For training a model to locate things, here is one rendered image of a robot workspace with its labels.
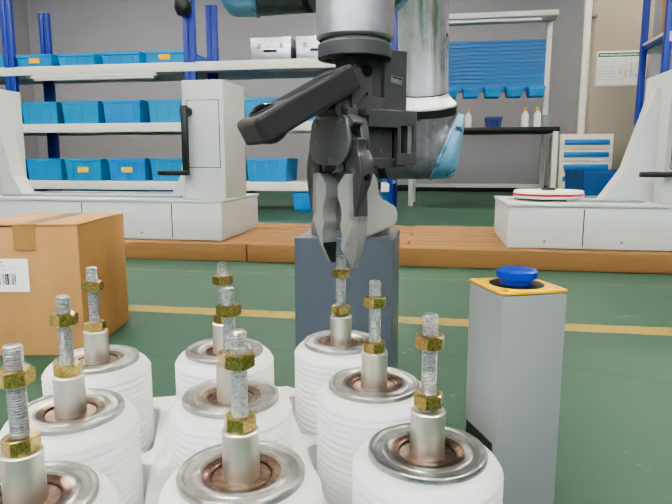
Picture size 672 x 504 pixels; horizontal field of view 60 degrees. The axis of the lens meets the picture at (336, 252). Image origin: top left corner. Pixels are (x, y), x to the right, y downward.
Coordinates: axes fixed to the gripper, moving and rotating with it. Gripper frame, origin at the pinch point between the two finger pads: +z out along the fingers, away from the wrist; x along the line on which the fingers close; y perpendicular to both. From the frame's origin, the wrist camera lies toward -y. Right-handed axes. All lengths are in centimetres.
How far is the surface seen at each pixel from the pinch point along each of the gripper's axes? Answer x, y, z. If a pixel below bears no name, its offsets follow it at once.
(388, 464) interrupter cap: -22.5, -10.5, 9.3
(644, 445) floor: -3, 55, 35
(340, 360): -3.6, -1.7, 9.9
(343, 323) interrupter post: -1.0, 0.3, 7.2
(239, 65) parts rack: 448, 183, -94
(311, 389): -1.4, -3.7, 13.1
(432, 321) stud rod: -22.6, -7.3, 0.8
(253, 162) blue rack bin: 442, 192, -9
